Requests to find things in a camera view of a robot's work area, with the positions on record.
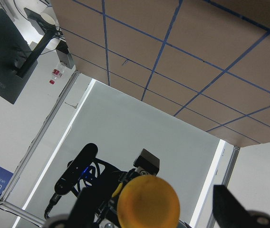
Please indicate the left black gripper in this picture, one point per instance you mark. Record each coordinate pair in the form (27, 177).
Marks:
(111, 181)

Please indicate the black depth camera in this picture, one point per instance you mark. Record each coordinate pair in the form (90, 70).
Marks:
(75, 169)

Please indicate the plastic bottle red cap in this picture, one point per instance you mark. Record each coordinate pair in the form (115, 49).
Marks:
(57, 72)

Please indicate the black monitor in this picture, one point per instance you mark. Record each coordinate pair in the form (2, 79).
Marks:
(17, 60)

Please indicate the yellow push button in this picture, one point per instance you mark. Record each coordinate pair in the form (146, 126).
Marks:
(147, 202)

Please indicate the white paper cup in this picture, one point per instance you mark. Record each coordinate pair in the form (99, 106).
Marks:
(48, 18)

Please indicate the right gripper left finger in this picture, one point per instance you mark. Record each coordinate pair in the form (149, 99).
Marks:
(82, 214)

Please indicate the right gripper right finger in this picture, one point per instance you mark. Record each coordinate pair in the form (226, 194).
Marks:
(229, 213)

